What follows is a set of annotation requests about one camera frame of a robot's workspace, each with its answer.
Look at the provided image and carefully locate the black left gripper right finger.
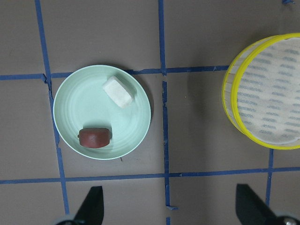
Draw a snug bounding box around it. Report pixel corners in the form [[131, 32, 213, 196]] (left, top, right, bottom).
[[235, 184, 277, 225]]

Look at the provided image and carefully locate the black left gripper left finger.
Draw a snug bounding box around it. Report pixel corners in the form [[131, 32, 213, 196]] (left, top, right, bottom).
[[74, 186, 104, 225]]

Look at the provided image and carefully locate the brown steamed bun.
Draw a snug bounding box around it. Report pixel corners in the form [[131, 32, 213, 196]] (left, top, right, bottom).
[[77, 127, 110, 148]]

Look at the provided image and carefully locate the white steamed bun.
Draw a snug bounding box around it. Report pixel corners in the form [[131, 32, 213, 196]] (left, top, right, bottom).
[[102, 76, 135, 108]]

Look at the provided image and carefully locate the yellow steamer basket middle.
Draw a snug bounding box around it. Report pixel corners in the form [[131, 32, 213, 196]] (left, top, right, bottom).
[[222, 33, 300, 150]]

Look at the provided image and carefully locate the mint green plate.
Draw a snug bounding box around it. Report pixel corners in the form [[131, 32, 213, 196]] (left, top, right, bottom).
[[53, 65, 151, 160]]

